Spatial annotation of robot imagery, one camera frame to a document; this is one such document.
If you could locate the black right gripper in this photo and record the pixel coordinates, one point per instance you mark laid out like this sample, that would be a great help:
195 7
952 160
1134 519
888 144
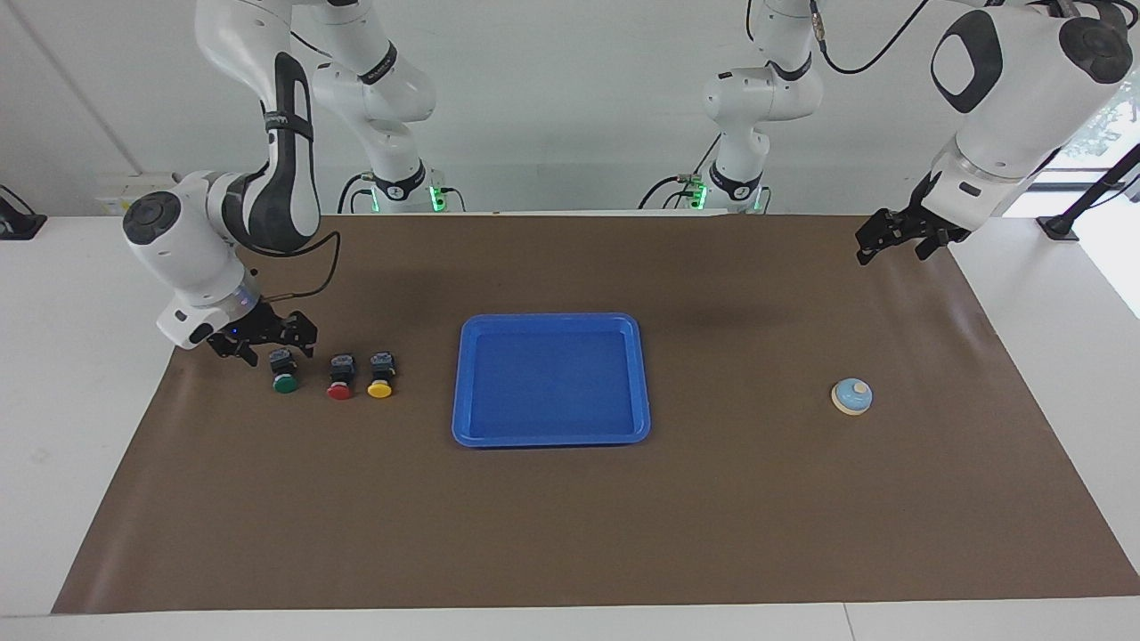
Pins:
258 329

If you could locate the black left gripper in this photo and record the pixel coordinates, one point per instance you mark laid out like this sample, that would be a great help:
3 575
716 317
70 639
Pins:
917 223

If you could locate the green push button switch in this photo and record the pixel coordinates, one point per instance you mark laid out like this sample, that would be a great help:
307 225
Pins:
284 385

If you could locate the red push button switch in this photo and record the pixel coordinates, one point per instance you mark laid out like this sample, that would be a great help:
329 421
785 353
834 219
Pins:
340 390

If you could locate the yellow push button switch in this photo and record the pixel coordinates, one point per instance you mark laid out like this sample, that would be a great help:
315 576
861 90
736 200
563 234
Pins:
380 389

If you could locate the blue desk bell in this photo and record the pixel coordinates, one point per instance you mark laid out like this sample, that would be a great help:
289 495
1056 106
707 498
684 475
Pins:
852 398

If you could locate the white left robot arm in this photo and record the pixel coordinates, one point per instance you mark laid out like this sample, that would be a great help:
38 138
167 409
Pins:
1006 107

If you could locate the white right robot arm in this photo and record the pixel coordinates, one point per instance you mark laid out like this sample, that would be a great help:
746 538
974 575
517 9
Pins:
178 258

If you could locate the blue plastic tray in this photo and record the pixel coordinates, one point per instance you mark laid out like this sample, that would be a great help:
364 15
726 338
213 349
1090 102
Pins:
552 383

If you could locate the black stand with foot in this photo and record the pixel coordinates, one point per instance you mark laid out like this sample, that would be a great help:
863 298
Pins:
1060 227

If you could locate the black table clamp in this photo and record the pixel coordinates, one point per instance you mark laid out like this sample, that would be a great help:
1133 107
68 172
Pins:
18 224

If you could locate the brown table mat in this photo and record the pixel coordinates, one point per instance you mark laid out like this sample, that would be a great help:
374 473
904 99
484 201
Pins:
623 534

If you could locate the white wall power socket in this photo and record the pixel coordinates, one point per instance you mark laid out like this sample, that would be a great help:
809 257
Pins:
111 191

